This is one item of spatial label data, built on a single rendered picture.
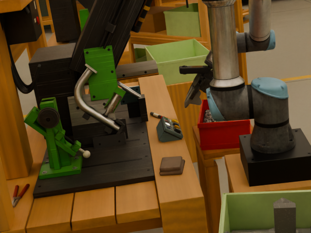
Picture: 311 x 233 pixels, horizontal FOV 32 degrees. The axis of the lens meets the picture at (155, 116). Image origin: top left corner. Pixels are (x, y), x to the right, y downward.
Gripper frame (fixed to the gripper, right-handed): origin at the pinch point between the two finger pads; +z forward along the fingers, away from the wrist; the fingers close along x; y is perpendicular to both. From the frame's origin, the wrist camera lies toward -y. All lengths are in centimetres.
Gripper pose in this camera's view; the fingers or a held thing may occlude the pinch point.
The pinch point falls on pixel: (184, 104)
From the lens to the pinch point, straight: 223.9
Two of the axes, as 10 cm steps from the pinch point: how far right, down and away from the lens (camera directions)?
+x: -0.7, -3.2, 9.4
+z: -4.6, 8.5, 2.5
